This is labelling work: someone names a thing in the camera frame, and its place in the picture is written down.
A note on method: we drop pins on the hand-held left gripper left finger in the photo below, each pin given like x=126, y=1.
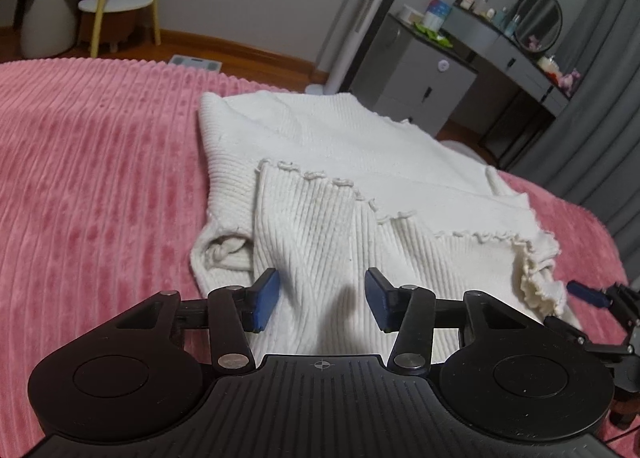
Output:
x=262, y=300

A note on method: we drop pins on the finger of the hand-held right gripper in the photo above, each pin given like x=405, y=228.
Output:
x=587, y=291
x=600, y=344

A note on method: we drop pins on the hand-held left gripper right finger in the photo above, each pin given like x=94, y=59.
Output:
x=377, y=300

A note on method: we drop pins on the white ribbed knit sweater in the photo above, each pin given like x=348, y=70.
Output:
x=325, y=147

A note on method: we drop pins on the grey curtain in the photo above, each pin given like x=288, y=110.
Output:
x=600, y=112

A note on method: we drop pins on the pink ribbed blanket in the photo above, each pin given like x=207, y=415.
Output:
x=100, y=188

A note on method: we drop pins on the purple plush toy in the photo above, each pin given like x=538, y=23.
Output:
x=571, y=79

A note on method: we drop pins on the grey cabinet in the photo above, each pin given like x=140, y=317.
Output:
x=415, y=82

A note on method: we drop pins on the white jar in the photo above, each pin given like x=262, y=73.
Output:
x=548, y=64

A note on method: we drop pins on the bathroom scale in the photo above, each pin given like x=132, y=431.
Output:
x=195, y=62

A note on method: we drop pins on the grey vanity desk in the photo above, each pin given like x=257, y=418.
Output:
x=505, y=57

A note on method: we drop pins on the small pink ornament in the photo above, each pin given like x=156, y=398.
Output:
x=534, y=42

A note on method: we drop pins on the green packets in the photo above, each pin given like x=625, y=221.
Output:
x=432, y=35

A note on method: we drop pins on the blue cosmetic bottle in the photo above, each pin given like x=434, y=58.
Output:
x=511, y=25

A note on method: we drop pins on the round black-framed mirror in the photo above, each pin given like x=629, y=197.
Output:
x=542, y=17

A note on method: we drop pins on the white round container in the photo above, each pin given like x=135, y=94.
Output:
x=411, y=13

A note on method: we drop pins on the blue and white box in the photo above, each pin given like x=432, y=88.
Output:
x=438, y=15

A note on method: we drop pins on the white tower fan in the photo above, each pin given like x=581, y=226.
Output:
x=370, y=2

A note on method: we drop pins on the clear cosmetic bottle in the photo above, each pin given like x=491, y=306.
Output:
x=481, y=6

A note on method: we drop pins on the brown round footstool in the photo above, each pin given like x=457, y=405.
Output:
x=107, y=30

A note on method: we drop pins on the white round stool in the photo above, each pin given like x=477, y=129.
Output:
x=47, y=27

